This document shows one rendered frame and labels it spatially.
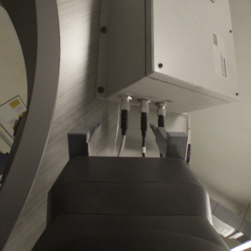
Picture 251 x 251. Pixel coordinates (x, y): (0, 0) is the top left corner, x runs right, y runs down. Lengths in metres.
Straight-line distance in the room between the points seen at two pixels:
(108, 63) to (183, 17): 0.13
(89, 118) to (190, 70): 0.15
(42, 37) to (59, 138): 0.13
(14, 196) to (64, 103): 0.13
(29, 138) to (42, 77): 0.07
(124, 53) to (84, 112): 0.10
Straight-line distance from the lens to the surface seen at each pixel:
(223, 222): 5.09
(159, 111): 0.30
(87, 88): 0.28
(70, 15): 0.33
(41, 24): 0.25
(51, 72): 0.22
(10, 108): 6.35
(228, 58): 0.33
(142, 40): 0.23
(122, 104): 0.26
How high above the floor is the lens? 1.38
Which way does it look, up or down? 29 degrees up
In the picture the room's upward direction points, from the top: 47 degrees clockwise
